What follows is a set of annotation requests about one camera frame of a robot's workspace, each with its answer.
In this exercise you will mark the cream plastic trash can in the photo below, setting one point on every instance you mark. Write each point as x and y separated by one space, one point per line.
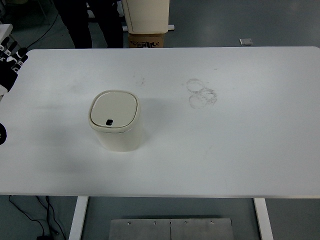
115 117

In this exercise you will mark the left white table leg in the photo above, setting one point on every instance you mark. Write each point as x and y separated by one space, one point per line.
78 219

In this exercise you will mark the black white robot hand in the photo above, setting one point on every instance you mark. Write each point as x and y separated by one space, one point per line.
10 64

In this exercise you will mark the white table leg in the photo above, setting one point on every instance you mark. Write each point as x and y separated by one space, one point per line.
78 219
263 219

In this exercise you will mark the right white table leg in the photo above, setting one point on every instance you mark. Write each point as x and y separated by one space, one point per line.
263 219

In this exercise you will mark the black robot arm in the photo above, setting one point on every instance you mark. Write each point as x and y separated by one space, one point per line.
3 134

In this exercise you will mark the metal base plate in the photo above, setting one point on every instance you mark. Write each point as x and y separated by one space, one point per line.
171 229

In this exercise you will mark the cardboard box with print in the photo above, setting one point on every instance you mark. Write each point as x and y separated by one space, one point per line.
146 40

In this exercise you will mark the small grey floor plate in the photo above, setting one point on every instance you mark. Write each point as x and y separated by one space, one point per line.
246 41

